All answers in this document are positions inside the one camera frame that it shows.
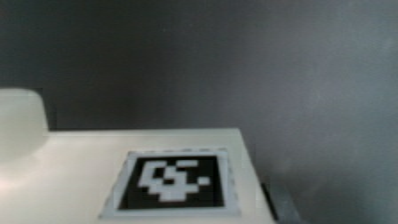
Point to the white drawer box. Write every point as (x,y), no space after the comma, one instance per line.
(122,177)

